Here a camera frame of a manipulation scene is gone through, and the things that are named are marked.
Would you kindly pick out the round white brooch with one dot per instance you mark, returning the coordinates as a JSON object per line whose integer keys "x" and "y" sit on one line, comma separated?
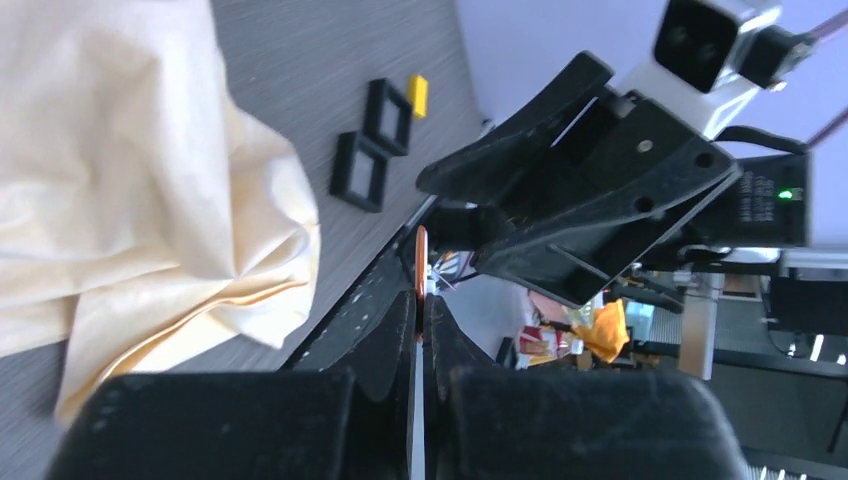
{"x": 420, "y": 276}

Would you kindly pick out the cream yellow garment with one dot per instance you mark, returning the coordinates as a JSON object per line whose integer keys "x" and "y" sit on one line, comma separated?
{"x": 145, "y": 218}

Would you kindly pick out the small yellow block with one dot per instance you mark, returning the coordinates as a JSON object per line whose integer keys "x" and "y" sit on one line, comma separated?
{"x": 418, "y": 95}

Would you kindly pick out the black square frame right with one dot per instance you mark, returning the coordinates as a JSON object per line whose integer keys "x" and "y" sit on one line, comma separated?
{"x": 388, "y": 117}

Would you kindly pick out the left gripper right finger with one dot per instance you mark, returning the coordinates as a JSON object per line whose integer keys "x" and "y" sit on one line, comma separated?
{"x": 485, "y": 421}

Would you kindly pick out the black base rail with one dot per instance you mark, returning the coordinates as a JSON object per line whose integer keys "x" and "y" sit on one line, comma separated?
{"x": 363, "y": 304}

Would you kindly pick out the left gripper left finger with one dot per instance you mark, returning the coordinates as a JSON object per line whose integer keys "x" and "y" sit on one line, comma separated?
{"x": 351, "y": 420}

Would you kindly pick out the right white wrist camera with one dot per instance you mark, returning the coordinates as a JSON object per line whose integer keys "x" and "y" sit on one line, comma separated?
{"x": 711, "y": 58}

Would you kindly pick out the black square frame left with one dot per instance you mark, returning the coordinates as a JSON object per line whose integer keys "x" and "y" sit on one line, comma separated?
{"x": 359, "y": 174}

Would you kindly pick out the black square frame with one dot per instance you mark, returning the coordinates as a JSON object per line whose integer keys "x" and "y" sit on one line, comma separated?
{"x": 359, "y": 174}
{"x": 388, "y": 117}

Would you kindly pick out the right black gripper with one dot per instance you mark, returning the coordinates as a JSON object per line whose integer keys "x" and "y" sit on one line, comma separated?
{"x": 647, "y": 188}

